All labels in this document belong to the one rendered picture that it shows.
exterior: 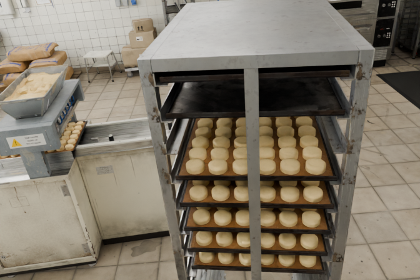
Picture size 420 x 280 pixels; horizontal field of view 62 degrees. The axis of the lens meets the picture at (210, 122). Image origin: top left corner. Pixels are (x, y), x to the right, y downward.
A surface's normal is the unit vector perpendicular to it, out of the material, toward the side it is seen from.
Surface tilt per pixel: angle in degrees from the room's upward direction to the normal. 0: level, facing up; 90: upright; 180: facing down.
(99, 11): 90
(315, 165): 0
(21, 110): 110
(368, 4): 90
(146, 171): 90
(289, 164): 0
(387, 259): 0
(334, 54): 90
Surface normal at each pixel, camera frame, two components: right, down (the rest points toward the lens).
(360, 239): -0.08, -0.88
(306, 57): -0.11, 0.48
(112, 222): 0.11, 0.47
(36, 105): 0.13, 0.74
